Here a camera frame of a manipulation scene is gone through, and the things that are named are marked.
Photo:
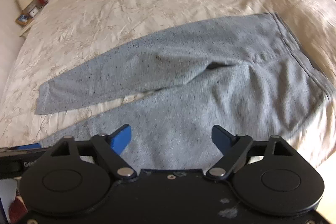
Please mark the framed photo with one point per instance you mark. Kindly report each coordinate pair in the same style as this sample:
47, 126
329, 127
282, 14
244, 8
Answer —
23, 20

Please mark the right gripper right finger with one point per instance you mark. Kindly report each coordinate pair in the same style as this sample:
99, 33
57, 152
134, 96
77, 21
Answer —
234, 149

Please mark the cream embroidered bedspread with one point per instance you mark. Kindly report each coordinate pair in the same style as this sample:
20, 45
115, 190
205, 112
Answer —
69, 33

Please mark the grey-blue knit pants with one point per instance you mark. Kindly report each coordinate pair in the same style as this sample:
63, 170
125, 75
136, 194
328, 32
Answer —
247, 74

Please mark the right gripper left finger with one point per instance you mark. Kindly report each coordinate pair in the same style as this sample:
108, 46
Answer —
108, 149

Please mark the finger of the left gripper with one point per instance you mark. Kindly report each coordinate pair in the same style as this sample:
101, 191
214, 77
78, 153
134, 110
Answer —
28, 146

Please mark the white bedside table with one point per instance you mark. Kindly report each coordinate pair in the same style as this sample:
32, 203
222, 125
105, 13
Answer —
27, 27

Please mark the small white clock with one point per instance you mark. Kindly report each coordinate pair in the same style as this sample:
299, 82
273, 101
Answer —
33, 12

